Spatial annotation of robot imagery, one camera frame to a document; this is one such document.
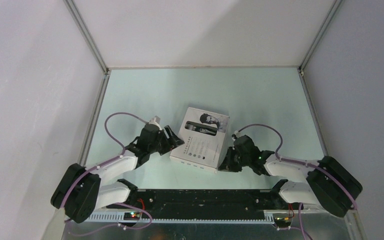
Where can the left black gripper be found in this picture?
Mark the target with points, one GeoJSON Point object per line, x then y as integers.
{"type": "Point", "coordinates": [171, 143]}

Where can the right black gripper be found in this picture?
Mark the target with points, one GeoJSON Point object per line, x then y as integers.
{"type": "Point", "coordinates": [227, 164]}

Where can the white box with black tray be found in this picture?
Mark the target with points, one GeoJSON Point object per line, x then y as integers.
{"type": "Point", "coordinates": [204, 134]}

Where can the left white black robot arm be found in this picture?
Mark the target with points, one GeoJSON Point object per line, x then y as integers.
{"type": "Point", "coordinates": [83, 190]}

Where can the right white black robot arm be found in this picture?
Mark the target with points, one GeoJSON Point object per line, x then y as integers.
{"type": "Point", "coordinates": [325, 183]}

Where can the right controller board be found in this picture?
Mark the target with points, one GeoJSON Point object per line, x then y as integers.
{"type": "Point", "coordinates": [283, 222]}

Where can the controller board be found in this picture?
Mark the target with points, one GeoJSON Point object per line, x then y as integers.
{"type": "Point", "coordinates": [132, 216]}
{"type": "Point", "coordinates": [283, 222]}

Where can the left controller board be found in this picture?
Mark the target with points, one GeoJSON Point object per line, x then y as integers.
{"type": "Point", "coordinates": [132, 216]}

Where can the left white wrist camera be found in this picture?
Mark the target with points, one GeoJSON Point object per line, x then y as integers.
{"type": "Point", "coordinates": [156, 121]}

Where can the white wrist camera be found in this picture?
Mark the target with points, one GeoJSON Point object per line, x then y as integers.
{"type": "Point", "coordinates": [237, 134]}
{"type": "Point", "coordinates": [156, 121]}

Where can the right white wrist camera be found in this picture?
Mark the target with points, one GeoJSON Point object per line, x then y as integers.
{"type": "Point", "coordinates": [237, 134]}

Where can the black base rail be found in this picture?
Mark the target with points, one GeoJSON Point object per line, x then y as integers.
{"type": "Point", "coordinates": [209, 204]}

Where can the left aluminium corner post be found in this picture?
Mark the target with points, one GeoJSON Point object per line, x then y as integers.
{"type": "Point", "coordinates": [86, 34]}

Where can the aluminium corner post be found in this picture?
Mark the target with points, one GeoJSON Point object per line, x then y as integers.
{"type": "Point", "coordinates": [320, 33]}
{"type": "Point", "coordinates": [86, 34]}

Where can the right aluminium corner post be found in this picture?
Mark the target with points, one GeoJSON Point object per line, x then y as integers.
{"type": "Point", "coordinates": [320, 33]}

